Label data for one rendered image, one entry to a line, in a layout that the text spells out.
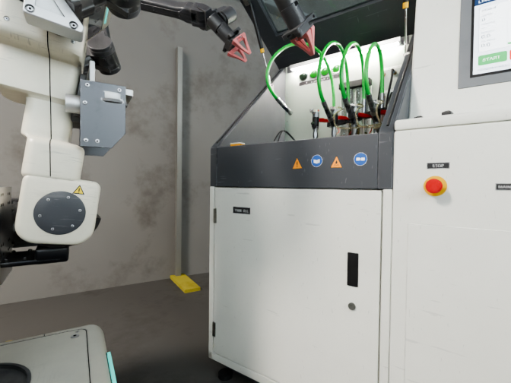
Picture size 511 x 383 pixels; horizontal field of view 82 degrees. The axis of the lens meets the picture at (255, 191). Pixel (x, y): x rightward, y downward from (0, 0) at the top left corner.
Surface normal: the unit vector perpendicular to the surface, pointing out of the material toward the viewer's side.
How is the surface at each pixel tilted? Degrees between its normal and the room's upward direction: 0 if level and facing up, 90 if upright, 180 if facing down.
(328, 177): 90
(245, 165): 90
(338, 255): 90
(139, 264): 90
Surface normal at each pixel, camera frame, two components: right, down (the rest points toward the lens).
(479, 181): -0.58, 0.01
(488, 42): -0.57, -0.23
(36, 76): 0.52, 0.03
